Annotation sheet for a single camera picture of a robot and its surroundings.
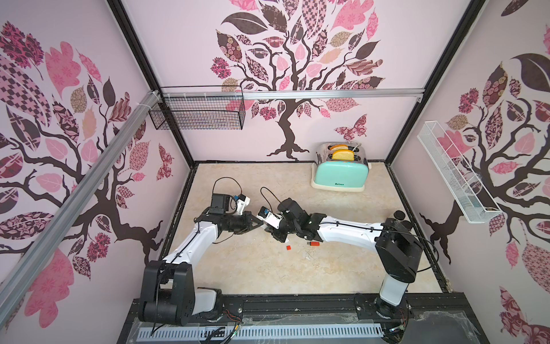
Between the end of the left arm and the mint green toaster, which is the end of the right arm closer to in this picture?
the end of the left arm

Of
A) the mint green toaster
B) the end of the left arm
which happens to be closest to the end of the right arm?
the end of the left arm

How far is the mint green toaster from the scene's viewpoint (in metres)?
0.99
